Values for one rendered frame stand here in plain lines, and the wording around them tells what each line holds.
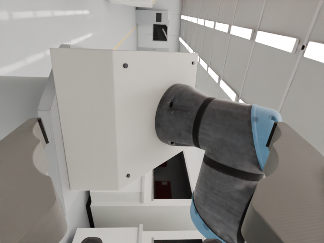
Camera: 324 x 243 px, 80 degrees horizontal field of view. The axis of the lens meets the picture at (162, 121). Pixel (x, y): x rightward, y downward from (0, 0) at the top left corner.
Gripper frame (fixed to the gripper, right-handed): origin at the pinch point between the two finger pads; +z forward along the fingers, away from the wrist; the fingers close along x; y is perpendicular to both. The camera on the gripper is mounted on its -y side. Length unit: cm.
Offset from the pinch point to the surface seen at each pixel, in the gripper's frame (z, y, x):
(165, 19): 1283, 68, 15
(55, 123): 16.6, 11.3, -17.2
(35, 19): 173, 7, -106
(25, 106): 23.6, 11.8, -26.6
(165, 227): 182, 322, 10
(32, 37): 161, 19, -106
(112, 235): 123, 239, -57
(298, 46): 238, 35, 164
